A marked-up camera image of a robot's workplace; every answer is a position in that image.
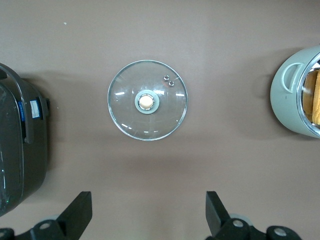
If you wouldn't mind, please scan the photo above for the light green electric pot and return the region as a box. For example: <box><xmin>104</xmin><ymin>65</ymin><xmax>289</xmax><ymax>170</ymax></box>
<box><xmin>269</xmin><ymin>44</ymin><xmax>320</xmax><ymax>139</ymax></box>

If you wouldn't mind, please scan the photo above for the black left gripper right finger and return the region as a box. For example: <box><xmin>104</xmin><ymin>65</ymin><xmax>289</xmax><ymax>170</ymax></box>
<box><xmin>206</xmin><ymin>190</ymin><xmax>253</xmax><ymax>240</ymax></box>

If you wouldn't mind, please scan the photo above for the brown table cover mat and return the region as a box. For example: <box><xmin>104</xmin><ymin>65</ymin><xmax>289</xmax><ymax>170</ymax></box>
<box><xmin>0</xmin><ymin>0</ymin><xmax>320</xmax><ymax>240</ymax></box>

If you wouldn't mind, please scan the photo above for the round glass pot lid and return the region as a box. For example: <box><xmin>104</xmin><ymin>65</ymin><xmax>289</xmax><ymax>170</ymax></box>
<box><xmin>107</xmin><ymin>59</ymin><xmax>189</xmax><ymax>143</ymax></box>

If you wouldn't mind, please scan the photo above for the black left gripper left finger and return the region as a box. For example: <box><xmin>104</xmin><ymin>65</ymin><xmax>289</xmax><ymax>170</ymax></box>
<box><xmin>31</xmin><ymin>191</ymin><xmax>93</xmax><ymax>240</ymax></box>

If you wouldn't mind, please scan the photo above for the yellow corn cob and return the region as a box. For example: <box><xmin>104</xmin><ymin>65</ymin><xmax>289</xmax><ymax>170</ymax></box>
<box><xmin>302</xmin><ymin>68</ymin><xmax>320</xmax><ymax>126</ymax></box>

